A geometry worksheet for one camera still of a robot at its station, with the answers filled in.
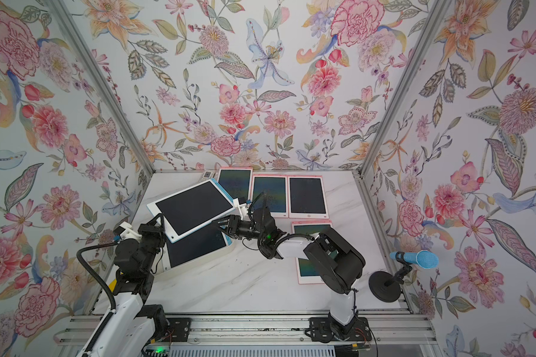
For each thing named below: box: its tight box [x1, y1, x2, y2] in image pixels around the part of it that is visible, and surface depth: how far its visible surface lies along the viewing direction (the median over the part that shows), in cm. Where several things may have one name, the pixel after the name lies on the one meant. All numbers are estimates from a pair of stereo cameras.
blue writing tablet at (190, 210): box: [146, 178, 236, 244], surface depth 85 cm
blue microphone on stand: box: [368, 249, 440, 303], surface depth 74 cm
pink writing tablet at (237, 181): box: [217, 167, 254, 201], surface depth 121 cm
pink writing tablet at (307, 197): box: [287, 174, 330, 219], surface depth 112 cm
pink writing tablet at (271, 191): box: [251, 174, 289, 218], surface depth 117 cm
